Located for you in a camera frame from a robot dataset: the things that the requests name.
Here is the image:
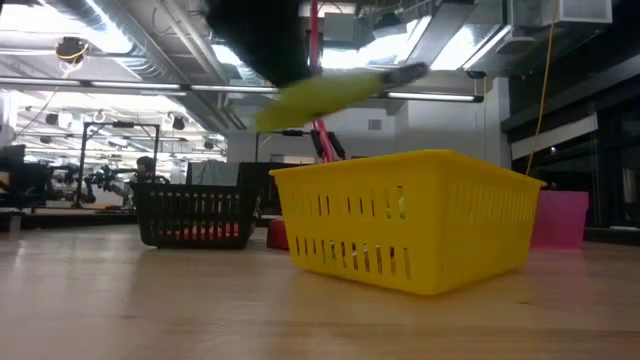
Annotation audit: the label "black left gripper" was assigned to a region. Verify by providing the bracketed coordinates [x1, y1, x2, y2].
[207, 0, 312, 89]

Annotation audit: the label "green-handled pliers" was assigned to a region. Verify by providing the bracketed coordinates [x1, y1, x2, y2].
[255, 62, 430, 134]
[382, 185, 407, 221]

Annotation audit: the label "orange eraser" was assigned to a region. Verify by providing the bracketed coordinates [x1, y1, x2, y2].
[160, 223, 201, 240]
[202, 222, 241, 240]

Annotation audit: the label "grey cover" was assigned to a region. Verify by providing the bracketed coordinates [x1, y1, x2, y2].
[187, 159, 241, 187]

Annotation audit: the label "ceiling light tube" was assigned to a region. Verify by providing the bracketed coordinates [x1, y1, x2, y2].
[0, 77, 279, 96]
[384, 89, 485, 104]

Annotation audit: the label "black plastic basket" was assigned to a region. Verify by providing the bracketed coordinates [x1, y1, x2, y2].
[130, 180, 261, 250]

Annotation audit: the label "person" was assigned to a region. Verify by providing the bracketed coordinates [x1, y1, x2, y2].
[133, 155, 169, 185]

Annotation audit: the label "yellow plastic basket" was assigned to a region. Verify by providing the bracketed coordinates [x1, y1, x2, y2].
[269, 148, 547, 296]

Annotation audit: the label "black monitor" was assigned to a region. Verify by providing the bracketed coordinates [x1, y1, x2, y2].
[0, 144, 26, 209]

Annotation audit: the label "pink plastic bin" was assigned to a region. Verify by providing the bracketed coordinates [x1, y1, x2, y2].
[529, 189, 590, 250]

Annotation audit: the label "black stand frame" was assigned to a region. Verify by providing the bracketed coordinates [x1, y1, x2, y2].
[74, 121, 161, 209]

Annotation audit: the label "ceiling cable reel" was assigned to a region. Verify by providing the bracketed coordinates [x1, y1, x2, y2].
[54, 35, 91, 64]

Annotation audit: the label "yellow hanging cable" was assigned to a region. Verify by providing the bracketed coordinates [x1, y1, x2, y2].
[524, 0, 560, 177]

